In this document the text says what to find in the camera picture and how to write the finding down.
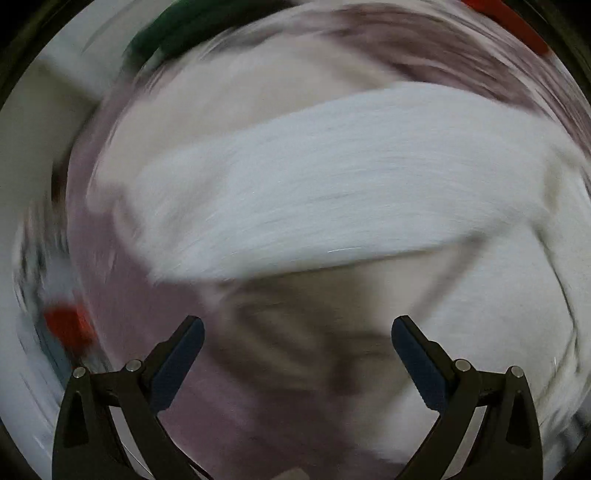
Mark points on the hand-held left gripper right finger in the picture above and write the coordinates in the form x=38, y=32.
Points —
x=418, y=364

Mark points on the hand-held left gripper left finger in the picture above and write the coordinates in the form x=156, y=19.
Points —
x=178, y=364

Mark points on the white fuzzy sweater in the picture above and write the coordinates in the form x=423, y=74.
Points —
x=323, y=184

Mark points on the floral printed blanket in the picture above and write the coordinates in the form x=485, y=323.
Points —
x=240, y=415

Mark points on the small red object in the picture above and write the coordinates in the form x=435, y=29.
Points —
x=67, y=325

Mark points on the dark green cloth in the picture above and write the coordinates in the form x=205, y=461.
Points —
x=184, y=27

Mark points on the red puffy jacket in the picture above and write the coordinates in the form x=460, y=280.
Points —
x=512, y=23

